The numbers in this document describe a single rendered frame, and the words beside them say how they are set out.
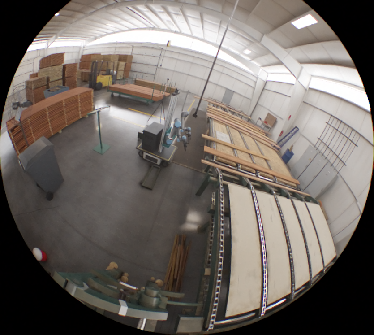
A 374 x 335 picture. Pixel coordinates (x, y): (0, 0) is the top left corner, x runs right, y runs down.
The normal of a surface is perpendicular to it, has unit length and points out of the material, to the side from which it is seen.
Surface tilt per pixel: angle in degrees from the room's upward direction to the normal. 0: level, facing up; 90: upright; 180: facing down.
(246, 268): 0
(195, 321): 0
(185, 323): 0
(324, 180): 90
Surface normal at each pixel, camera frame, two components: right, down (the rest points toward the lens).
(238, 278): 0.29, -0.78
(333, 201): -0.95, -0.30
